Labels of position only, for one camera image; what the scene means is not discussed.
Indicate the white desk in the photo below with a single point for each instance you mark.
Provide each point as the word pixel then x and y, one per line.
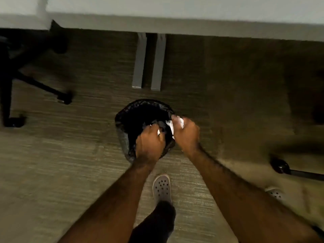
pixel 177 15

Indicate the black mesh waste bin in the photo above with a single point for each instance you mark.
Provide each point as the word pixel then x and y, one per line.
pixel 126 134

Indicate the person's right forearm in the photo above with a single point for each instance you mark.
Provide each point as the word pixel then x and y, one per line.
pixel 243 199

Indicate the person's left forearm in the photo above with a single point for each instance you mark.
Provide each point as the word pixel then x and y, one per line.
pixel 111 207

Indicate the person's left hand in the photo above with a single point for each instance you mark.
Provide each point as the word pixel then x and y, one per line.
pixel 149 146

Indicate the white paper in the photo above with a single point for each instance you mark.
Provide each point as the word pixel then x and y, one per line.
pixel 174 123

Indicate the person's left fingers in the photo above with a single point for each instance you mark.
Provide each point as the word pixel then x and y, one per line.
pixel 151 129

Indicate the person's right hand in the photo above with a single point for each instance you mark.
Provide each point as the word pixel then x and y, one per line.
pixel 187 135

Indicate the grey desk leg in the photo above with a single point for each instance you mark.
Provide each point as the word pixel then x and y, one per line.
pixel 158 62
pixel 139 60

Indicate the grey perforated clog shoe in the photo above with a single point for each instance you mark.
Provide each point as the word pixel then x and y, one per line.
pixel 162 187
pixel 274 192

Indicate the person's dark trouser leg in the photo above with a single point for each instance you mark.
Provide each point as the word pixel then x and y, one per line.
pixel 154 223

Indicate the person's right fingers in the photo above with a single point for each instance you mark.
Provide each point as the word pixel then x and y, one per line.
pixel 177 123

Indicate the black bin liner bag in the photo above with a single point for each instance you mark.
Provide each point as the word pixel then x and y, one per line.
pixel 141 116

